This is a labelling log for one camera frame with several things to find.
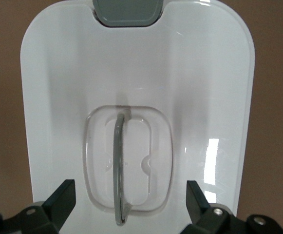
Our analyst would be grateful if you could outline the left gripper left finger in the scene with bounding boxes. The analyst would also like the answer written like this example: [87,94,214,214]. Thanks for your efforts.
[0,179,76,234]

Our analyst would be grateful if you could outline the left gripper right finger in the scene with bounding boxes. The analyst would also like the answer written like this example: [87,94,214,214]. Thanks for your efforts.
[186,180,283,234]

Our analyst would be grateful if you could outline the white box lid grey clips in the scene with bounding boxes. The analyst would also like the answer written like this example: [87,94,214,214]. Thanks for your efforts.
[19,0,256,234]

